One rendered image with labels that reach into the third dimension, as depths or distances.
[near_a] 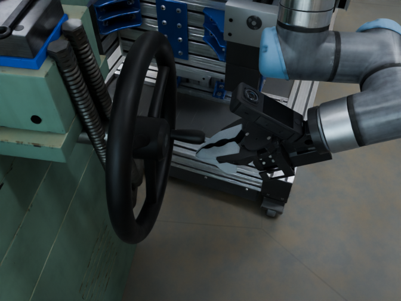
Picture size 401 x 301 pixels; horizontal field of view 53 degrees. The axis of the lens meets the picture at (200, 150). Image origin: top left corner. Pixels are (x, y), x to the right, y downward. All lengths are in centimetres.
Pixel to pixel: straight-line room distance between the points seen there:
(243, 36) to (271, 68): 34
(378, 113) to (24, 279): 56
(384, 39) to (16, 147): 51
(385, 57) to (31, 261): 61
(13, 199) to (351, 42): 52
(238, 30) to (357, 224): 86
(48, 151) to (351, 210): 120
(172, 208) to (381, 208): 75
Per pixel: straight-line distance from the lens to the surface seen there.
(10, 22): 46
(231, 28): 93
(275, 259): 137
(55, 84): 47
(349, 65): 62
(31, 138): 52
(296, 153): 63
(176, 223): 141
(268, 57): 60
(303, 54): 60
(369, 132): 58
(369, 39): 64
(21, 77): 46
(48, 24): 48
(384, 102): 57
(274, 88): 157
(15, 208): 63
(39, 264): 73
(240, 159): 60
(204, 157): 65
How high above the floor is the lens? 123
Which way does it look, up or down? 50 degrees down
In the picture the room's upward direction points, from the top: straight up
